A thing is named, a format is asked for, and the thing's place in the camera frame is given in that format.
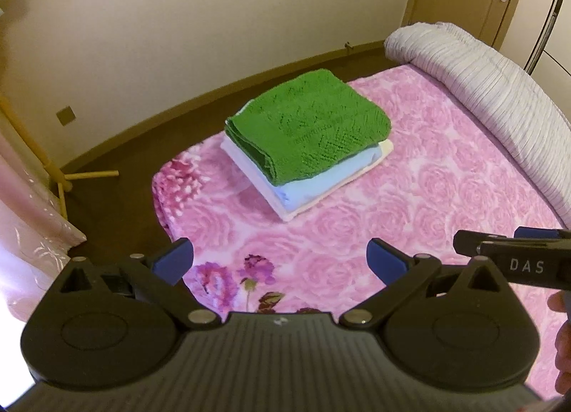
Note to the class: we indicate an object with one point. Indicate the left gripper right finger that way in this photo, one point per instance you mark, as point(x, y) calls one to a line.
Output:
point(457, 327)

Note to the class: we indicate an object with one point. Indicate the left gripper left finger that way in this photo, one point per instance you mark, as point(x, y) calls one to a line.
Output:
point(102, 326)

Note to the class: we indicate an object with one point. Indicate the green knitted sweater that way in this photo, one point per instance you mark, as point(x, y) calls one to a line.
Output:
point(302, 127)

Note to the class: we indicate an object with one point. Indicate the person's right hand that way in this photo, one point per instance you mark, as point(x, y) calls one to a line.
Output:
point(557, 303)

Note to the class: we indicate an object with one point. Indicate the pink sheer curtain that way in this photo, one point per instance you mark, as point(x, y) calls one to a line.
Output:
point(35, 237)

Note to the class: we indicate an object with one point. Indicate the pink rose blanket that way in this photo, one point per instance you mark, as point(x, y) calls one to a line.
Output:
point(444, 174)

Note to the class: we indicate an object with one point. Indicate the grey striped duvet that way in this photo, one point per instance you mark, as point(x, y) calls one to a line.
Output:
point(506, 100)

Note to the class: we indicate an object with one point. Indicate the yellow wooden stand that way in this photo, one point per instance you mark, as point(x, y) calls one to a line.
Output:
point(63, 181)

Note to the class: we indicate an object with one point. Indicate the cream folded garment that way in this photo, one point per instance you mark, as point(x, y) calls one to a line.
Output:
point(294, 197)

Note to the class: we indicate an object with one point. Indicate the light blue folded garment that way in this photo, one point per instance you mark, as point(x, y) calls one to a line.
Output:
point(321, 175)

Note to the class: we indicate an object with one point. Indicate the white wardrobe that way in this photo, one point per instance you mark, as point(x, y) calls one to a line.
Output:
point(538, 40)

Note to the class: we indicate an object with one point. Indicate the small wall socket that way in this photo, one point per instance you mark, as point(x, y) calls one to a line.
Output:
point(66, 116)

